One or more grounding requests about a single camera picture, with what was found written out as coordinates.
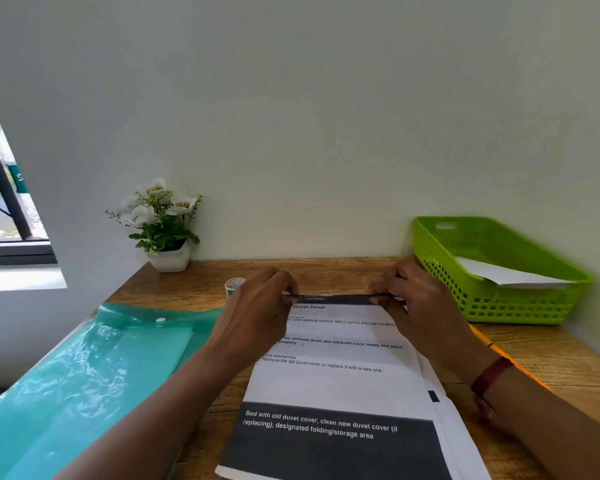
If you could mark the person's left hand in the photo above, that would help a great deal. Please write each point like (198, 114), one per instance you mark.
(250, 319)

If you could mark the person's right hand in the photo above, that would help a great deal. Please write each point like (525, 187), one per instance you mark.
(427, 314)

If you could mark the person's left thumb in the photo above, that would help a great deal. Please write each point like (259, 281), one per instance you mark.
(289, 308)

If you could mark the person's right thumb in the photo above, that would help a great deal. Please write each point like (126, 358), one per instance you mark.
(392, 308)

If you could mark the printed white paper sheet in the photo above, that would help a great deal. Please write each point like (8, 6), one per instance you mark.
(340, 384)

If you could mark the person's left forearm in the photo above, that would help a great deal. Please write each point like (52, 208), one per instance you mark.
(165, 414)

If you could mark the person's right forearm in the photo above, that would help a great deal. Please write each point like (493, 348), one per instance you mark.
(550, 424)

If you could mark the small clear round container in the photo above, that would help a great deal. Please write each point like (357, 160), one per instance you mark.
(234, 286)

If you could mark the red wristband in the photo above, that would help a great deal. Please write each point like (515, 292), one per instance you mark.
(491, 375)

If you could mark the blank white paper sheet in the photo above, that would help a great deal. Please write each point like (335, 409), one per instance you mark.
(510, 275)

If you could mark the green plastic basket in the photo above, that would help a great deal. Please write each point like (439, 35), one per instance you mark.
(520, 304)

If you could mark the white flowers in white pot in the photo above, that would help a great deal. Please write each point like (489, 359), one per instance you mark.
(166, 229)

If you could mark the orange flat folder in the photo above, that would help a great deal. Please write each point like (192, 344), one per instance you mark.
(527, 372)

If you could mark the white paper sheets stack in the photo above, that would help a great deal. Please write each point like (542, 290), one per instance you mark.
(460, 444)

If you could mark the teal plastic document folder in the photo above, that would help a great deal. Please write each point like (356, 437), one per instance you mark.
(80, 384)

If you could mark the white window sill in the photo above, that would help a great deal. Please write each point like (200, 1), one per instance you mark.
(20, 277)

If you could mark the green window sticker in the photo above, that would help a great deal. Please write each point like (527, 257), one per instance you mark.
(18, 178)

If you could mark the black window frame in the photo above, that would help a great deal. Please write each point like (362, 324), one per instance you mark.
(10, 249)

